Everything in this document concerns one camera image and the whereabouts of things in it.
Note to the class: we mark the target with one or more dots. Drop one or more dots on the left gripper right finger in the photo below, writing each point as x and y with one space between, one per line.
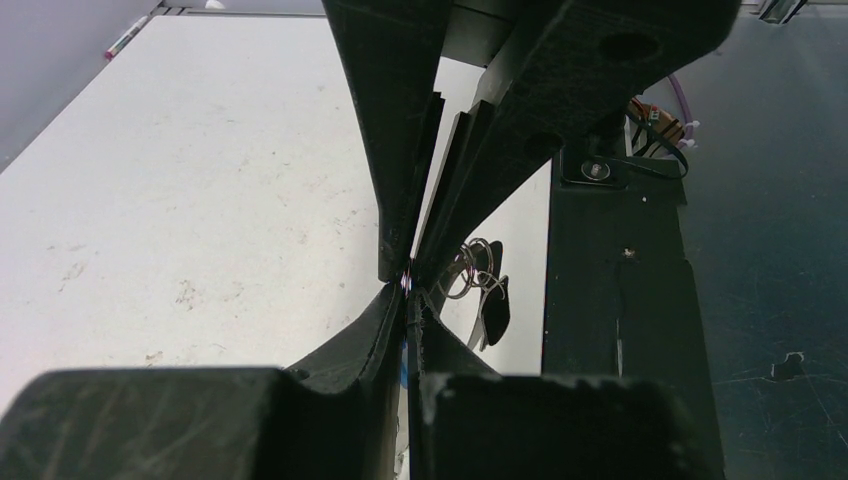
469 422

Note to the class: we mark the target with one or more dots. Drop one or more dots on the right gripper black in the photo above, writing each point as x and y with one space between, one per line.
566 66

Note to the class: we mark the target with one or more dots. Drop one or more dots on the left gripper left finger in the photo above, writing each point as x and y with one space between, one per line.
331 415

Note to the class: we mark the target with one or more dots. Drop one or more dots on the metal key organizer plate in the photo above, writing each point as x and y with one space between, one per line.
477 266

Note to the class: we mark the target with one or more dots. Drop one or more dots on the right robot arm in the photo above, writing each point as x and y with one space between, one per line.
606 142

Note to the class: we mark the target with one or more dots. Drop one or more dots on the marker pen red cap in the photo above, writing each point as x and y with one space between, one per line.
119 44

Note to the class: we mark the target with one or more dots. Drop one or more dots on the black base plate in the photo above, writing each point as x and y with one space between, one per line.
621 298

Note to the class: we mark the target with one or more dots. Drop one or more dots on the aluminium frame rail back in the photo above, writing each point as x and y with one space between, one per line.
242 8

